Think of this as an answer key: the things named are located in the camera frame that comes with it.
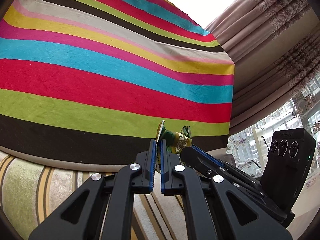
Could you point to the yellow green candy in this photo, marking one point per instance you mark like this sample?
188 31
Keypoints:
175 140

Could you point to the patterned lace curtain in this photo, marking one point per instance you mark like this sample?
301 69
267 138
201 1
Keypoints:
287 115

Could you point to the colourful striped cloth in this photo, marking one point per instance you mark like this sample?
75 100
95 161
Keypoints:
112 67

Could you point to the beige striped towel cover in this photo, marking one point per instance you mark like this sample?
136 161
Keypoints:
37 192

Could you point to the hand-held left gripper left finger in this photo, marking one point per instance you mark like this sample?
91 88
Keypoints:
151 165

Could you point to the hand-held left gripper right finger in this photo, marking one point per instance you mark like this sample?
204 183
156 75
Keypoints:
163 167

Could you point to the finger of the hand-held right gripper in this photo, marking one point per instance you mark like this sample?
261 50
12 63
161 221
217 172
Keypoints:
207 156

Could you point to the brown curtain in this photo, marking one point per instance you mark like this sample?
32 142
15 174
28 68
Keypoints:
262 42

